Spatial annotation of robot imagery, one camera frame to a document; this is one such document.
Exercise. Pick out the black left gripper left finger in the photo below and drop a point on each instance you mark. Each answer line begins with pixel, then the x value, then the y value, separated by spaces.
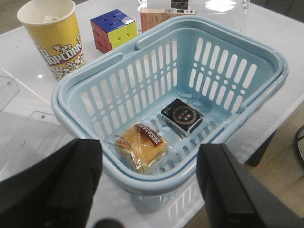
pixel 57 192

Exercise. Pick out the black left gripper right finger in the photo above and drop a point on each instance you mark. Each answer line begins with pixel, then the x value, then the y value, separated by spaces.
pixel 234 198

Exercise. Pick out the packaged bread with brown label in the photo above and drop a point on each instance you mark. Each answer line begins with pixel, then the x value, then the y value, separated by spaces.
pixel 142 149

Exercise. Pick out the light blue plastic basket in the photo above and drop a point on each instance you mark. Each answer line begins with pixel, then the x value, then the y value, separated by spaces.
pixel 223 74

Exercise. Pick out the black table leg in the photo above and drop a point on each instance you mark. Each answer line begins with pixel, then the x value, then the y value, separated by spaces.
pixel 257 156

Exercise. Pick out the clear acrylic display shelf left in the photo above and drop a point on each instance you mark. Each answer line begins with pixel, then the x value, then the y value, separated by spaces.
pixel 29 132

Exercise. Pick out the yellow popcorn paper cup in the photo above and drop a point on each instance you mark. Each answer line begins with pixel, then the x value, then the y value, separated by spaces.
pixel 53 28

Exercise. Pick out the colourful rubik's cube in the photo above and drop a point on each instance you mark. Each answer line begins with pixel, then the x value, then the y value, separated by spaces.
pixel 112 29

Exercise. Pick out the pink snack box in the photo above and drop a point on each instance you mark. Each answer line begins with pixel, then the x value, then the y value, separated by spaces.
pixel 153 17

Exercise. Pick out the clear acrylic display rack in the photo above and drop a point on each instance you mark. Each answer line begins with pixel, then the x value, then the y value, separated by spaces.
pixel 199 6

